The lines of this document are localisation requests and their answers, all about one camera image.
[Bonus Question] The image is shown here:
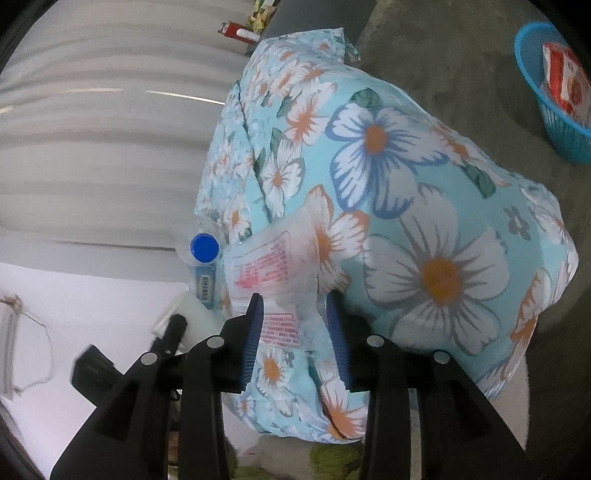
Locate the green fuzzy mat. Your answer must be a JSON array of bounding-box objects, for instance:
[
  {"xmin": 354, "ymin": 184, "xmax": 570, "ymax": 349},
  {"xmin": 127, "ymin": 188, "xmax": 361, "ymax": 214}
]
[{"xmin": 307, "ymin": 442, "xmax": 366, "ymax": 480}]

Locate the red white snack packet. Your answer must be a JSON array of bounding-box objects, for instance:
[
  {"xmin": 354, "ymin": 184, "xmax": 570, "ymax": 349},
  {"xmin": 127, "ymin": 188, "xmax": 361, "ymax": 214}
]
[{"xmin": 540, "ymin": 42, "xmax": 591, "ymax": 127}]

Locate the clear bottle with blue cap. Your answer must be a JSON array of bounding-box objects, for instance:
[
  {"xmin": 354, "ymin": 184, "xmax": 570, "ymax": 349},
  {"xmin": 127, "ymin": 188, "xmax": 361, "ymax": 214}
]
[{"xmin": 172, "ymin": 220, "xmax": 232, "ymax": 319}]

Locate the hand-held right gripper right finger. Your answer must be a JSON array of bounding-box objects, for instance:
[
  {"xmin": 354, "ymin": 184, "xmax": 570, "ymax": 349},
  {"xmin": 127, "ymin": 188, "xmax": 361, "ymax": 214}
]
[{"xmin": 325, "ymin": 292, "xmax": 528, "ymax": 480}]

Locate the pile of colourful wrappers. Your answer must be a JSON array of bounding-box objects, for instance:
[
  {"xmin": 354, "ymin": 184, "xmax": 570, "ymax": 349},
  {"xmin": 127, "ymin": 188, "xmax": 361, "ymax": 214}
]
[{"xmin": 216, "ymin": 0, "xmax": 280, "ymax": 45}]

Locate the thin beige cable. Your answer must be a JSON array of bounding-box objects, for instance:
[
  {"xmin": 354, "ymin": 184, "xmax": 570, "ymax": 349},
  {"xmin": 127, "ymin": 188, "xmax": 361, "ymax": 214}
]
[{"xmin": 0, "ymin": 295, "xmax": 57, "ymax": 398}]

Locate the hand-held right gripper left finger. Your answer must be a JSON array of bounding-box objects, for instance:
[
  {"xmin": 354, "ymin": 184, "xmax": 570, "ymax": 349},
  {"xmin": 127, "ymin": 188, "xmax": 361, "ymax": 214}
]
[{"xmin": 51, "ymin": 292, "xmax": 265, "ymax": 480}]

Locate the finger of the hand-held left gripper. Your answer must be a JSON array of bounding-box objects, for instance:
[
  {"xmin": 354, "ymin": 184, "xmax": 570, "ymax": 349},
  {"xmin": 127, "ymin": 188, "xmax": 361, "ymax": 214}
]
[{"xmin": 148, "ymin": 315, "xmax": 188, "ymax": 357}]

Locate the dark grey bench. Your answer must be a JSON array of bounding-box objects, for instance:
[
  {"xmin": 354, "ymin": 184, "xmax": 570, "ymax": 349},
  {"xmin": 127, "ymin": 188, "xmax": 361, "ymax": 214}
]
[{"xmin": 265, "ymin": 0, "xmax": 372, "ymax": 44}]

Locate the white curtain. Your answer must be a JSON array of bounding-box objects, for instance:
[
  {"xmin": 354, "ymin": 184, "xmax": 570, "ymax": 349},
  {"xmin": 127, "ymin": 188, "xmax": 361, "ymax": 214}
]
[{"xmin": 0, "ymin": 0, "xmax": 269, "ymax": 252}]

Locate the clear wrapper with red print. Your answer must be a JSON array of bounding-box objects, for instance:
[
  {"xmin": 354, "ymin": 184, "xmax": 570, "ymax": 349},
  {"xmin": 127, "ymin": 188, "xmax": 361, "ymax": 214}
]
[{"xmin": 221, "ymin": 203, "xmax": 338, "ymax": 347}]

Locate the blue plastic basket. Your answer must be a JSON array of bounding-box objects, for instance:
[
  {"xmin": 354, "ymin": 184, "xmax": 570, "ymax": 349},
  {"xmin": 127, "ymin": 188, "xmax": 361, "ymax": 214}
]
[{"xmin": 514, "ymin": 22, "xmax": 591, "ymax": 166}]

